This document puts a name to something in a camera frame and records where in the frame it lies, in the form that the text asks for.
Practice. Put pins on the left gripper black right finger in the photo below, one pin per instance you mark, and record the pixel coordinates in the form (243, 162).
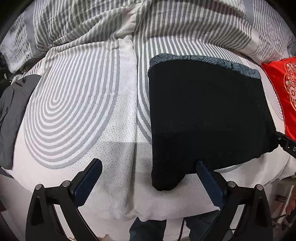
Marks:
(213, 183)

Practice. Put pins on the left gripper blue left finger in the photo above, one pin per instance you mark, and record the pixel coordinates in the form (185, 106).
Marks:
(84, 182)

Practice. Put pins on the black blanket with blue border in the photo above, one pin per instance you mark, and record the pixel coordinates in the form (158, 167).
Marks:
(208, 110)

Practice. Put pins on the person leg in jeans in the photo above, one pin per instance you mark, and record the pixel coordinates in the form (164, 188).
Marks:
(199, 224)
(150, 230)

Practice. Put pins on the red embroidered pillow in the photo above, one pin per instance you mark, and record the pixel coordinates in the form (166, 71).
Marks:
(282, 77)

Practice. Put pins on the white striped mattress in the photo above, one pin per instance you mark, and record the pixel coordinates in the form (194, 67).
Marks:
(91, 102)

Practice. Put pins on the grey jacket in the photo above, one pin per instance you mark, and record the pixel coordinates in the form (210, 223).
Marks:
(14, 102)

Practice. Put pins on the grey white striped duvet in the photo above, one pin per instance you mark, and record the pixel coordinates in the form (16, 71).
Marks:
(214, 28)

